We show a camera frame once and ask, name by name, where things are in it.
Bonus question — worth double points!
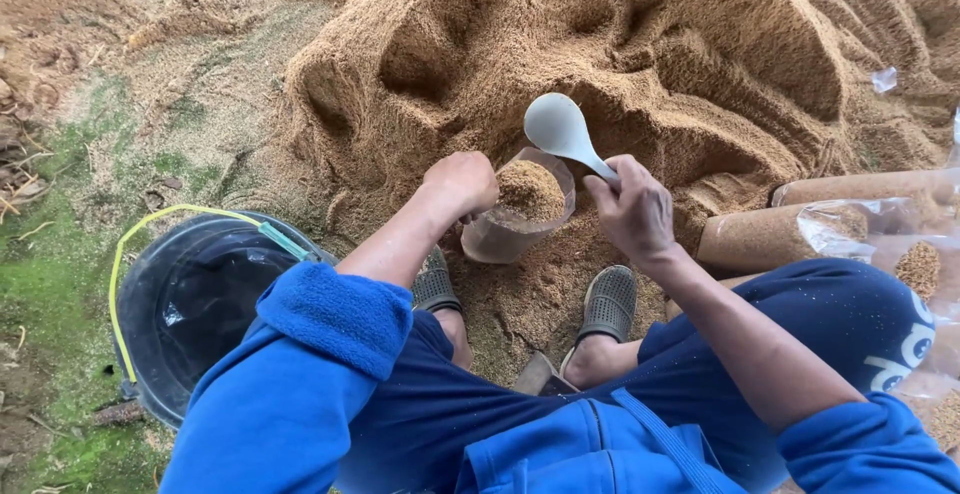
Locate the navy blue shorts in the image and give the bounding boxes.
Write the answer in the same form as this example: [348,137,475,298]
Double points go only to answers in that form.
[333,257,937,494]

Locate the grey perforated right shoe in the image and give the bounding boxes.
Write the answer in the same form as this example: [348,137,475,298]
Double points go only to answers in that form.
[574,265,639,346]

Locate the person's right hand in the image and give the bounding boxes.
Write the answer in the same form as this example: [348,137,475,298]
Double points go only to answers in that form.
[582,154,678,264]

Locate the grey perforated shoe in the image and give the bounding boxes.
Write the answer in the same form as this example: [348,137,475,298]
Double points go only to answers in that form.
[574,265,639,346]
[411,245,465,314]

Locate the person's left hand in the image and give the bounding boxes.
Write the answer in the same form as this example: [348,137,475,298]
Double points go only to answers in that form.
[422,151,501,225]

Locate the heap of brown sawdust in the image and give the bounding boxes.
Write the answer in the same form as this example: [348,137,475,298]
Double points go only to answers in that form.
[127,0,960,386]

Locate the person's right leg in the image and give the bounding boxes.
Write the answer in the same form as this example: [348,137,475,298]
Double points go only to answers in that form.
[558,332,648,392]

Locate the short brown wood stick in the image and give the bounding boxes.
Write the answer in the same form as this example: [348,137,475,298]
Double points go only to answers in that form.
[93,401,145,427]

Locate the white plastic spoon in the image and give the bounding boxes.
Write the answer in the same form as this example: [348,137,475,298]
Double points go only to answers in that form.
[523,92,621,185]

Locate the open half-filled clear bag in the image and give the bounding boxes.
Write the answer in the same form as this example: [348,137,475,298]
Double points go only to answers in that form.
[796,197,960,302]

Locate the clear plastic bag of sawdust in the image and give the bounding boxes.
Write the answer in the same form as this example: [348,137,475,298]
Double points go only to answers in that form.
[460,147,577,266]

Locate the blue fleece jacket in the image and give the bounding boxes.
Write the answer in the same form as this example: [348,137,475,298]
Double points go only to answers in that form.
[159,260,960,494]

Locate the small wooden stool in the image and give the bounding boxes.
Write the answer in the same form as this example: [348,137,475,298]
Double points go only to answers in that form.
[513,351,580,398]

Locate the person's leg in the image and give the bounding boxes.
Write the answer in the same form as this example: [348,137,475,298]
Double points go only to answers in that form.
[558,332,648,392]
[431,306,475,372]

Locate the person's left leg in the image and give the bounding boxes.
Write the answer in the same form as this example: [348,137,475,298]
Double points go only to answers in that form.
[431,306,475,372]

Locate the black bucket with yellow handle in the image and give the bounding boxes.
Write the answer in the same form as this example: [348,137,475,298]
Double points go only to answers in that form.
[108,203,340,430]

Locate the grey perforated left shoe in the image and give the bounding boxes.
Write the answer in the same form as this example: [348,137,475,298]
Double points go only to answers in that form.
[411,245,465,314]

